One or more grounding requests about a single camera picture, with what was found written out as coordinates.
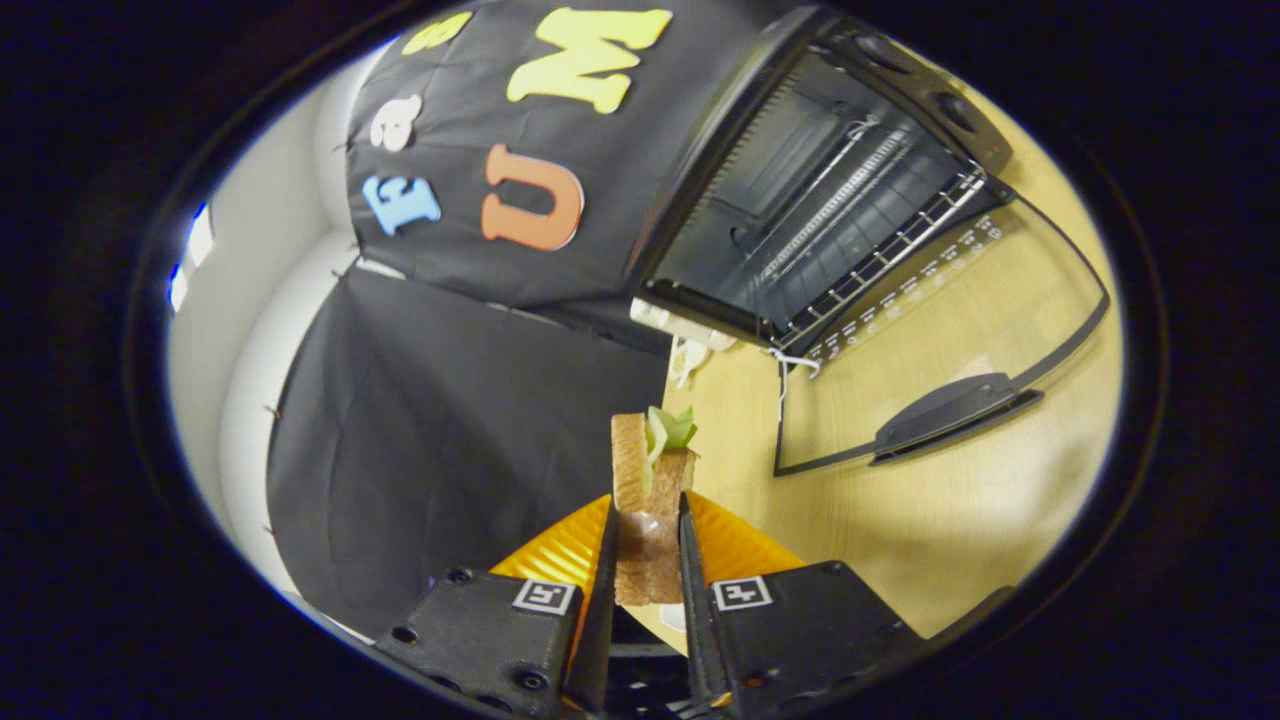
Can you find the toast sandwich with lettuce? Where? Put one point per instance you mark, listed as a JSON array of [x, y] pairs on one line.
[[648, 540]]

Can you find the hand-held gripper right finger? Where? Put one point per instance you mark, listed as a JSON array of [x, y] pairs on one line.
[[695, 620]]

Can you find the white slot toaster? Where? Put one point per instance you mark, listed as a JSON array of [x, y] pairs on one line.
[[680, 323]]

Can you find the ceiling light panel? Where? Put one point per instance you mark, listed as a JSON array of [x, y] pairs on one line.
[[201, 235], [177, 290]]

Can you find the black toaster oven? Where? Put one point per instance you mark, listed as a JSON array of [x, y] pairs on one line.
[[800, 200]]

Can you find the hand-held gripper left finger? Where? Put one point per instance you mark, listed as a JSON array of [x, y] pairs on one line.
[[598, 620]]

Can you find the black backdrop cloth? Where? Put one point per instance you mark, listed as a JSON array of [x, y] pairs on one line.
[[450, 430]]

